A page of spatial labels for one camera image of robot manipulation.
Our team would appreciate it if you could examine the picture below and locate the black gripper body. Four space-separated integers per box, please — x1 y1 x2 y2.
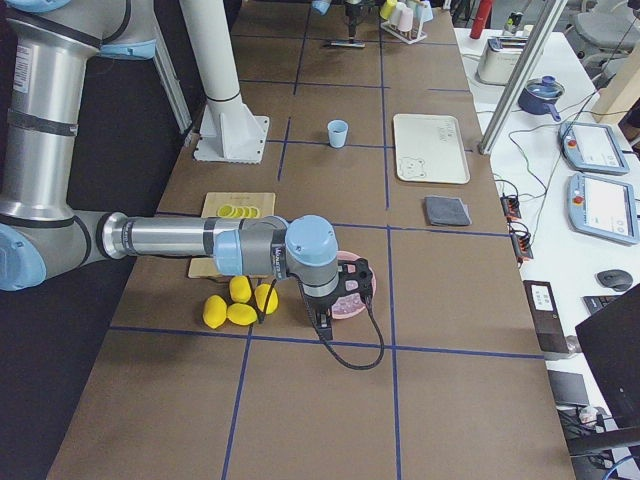
344 0 362 18
302 294 336 340

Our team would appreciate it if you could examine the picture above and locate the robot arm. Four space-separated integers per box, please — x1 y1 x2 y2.
1 1 241 346
311 0 364 48

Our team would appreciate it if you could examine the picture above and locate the pink bowl of ice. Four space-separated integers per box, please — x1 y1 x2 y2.
332 250 377 320

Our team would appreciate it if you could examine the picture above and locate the green cup on rack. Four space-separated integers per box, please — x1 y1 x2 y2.
379 0 397 21

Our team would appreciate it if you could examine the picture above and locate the pink cup on rack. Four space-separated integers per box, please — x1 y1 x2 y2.
389 3 414 33

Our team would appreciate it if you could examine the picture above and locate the light blue paper cup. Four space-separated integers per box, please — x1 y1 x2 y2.
327 119 349 149

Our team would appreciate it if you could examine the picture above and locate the whole yellow lemon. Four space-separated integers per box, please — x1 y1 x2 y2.
202 295 228 329
227 303 258 326
229 275 253 304
254 284 279 315

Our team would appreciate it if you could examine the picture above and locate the bamboo cutting board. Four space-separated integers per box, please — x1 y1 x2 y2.
187 192 278 280

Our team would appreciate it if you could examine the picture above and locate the red bottle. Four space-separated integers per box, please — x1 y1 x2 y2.
469 0 493 40

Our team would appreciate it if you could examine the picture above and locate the white bear serving tray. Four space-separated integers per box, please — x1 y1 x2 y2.
393 114 470 185

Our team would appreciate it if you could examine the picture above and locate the white toaster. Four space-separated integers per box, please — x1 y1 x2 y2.
476 36 528 86

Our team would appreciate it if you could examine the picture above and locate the folded grey cloth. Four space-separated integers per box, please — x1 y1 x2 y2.
425 196 472 226

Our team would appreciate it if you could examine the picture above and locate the blue pot with lid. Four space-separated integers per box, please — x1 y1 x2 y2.
518 75 565 122

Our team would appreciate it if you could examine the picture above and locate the teach pendant tablet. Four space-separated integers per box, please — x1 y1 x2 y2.
559 121 630 176
567 173 639 245

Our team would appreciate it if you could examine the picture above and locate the black computer mouse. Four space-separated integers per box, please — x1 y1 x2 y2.
596 269 633 292

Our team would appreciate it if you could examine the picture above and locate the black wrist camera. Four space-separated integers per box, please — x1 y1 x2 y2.
335 257 374 308

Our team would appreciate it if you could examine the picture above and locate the white wire cup rack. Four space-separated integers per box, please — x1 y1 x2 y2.
380 21 428 45

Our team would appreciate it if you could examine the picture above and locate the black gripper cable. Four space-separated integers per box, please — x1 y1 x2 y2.
297 279 386 372

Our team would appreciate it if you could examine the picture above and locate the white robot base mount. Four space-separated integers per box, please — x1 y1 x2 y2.
180 0 270 164

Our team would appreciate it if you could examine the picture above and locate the aluminium frame post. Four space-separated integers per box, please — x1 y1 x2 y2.
478 0 567 155

